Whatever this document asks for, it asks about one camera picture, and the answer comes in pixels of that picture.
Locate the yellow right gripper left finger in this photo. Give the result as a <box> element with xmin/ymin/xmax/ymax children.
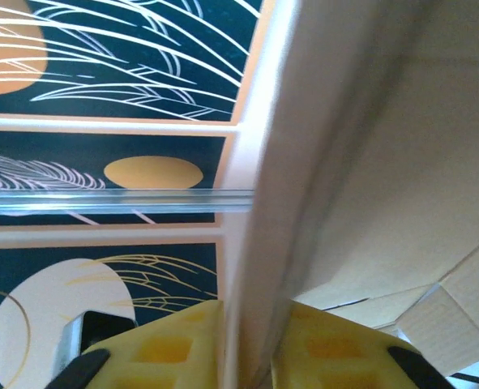
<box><xmin>51</xmin><ymin>299</ymin><xmax>225</xmax><ymax>389</ymax></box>

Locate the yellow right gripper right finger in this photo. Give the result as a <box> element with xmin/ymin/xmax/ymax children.
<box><xmin>270</xmin><ymin>301</ymin><xmax>455</xmax><ymax>389</ymax></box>

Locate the brown cardboard paper box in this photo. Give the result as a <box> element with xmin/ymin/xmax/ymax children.
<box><xmin>221</xmin><ymin>0</ymin><xmax>479</xmax><ymax>389</ymax></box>

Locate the aluminium profile rail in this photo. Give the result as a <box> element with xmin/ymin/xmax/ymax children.
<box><xmin>0</xmin><ymin>188</ymin><xmax>257</xmax><ymax>216</ymax></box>

